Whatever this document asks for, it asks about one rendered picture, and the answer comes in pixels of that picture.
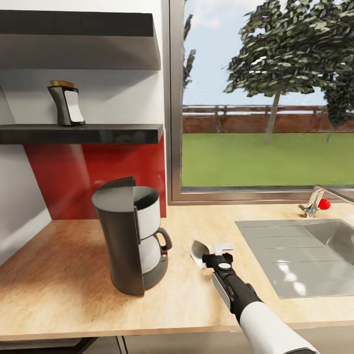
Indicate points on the fridge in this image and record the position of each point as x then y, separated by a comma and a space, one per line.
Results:
23, 211

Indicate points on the drop in sink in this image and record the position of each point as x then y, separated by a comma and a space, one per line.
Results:
305, 258

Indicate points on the countertop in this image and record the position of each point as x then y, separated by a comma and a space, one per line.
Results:
59, 285

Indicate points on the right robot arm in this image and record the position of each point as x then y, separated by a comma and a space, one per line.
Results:
264, 330

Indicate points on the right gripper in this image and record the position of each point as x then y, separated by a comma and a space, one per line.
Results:
210, 259

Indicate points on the paper coffee filter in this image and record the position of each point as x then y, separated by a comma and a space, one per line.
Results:
197, 250

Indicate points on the coffee maker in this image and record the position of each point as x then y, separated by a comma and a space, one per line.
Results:
130, 220

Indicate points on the bottle of coffee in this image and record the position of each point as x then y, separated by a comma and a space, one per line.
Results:
66, 99

